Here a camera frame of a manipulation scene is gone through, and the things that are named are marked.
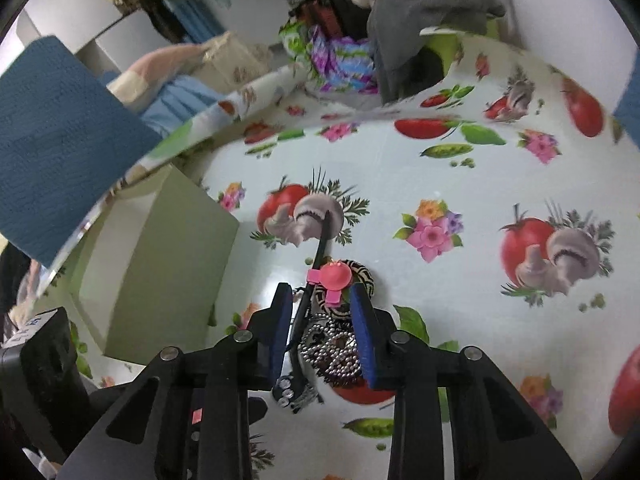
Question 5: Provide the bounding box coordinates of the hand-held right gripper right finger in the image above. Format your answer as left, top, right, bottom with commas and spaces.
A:
349, 282, 583, 480

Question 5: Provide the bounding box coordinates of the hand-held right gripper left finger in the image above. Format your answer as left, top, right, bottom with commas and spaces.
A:
57, 282, 301, 480

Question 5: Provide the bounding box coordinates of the silver bead necklace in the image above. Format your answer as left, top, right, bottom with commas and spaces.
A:
297, 312, 366, 388

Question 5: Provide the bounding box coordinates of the black rhinestone hair clip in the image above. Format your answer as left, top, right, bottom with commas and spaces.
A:
272, 372, 323, 413

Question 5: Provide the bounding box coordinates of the black patterned bracelet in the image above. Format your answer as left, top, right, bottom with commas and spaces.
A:
312, 259, 375, 321

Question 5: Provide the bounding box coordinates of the pink hair clip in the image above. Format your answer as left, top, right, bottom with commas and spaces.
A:
306, 259, 357, 307

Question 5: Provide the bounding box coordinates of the pale green cardboard box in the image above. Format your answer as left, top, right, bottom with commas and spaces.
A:
67, 162, 241, 363

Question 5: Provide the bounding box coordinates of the light blue cloth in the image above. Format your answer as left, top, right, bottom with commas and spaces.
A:
142, 75, 226, 138

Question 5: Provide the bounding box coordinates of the cream printed pillow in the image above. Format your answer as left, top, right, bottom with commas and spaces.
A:
192, 32, 271, 93

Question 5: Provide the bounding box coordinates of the colourful floral cloth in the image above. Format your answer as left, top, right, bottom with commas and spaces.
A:
280, 15, 381, 93

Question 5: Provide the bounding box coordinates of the pale pink pillow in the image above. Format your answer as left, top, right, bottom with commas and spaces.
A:
107, 42, 211, 108

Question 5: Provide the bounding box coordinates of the green plastic stool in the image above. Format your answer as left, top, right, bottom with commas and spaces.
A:
420, 17, 501, 86

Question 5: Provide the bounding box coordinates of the red and black item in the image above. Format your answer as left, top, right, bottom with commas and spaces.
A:
295, 2, 343, 38

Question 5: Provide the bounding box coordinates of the grey garment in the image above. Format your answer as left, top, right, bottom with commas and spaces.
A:
367, 0, 508, 106

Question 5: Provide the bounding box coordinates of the teal hanging cloth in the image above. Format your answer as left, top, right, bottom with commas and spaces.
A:
165, 0, 236, 43

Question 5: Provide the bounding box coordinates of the brown patterned hanging garment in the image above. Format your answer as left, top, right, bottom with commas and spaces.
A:
112, 0, 173, 41

